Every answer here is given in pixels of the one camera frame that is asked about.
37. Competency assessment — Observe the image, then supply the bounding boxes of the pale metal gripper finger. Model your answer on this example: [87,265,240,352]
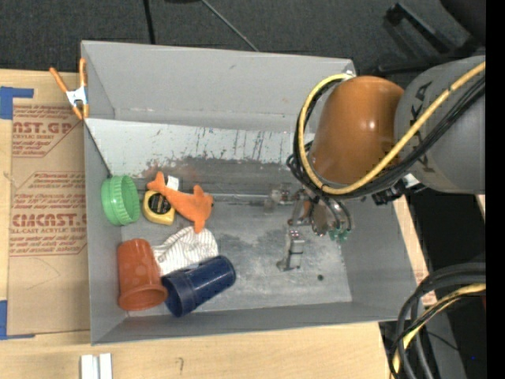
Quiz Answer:
[276,229,296,272]
[290,229,306,271]

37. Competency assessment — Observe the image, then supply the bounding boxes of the dark blue plastic cup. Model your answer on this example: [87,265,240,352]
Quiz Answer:
[160,254,238,318]

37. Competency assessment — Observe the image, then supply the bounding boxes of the white striped cloth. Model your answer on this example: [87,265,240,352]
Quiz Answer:
[151,226,220,277]

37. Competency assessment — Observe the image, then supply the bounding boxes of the orange plush fish toy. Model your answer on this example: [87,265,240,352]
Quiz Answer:
[146,171,215,235]

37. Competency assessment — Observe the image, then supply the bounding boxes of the yellow tape measure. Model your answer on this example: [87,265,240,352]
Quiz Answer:
[142,189,176,227]

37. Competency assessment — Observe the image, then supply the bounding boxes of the grey metal bin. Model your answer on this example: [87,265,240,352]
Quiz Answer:
[80,39,420,346]

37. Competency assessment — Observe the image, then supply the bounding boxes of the orange plastic cup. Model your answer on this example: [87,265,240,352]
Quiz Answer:
[116,238,169,312]

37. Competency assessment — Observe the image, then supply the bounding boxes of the green plastic lid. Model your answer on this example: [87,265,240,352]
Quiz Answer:
[100,174,141,227]

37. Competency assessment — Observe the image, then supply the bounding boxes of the brown cardboard board red print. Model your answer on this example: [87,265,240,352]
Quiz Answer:
[0,68,92,341]

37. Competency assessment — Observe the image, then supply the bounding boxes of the black cylinder on white bracket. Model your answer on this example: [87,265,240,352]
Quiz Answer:
[371,173,426,208]

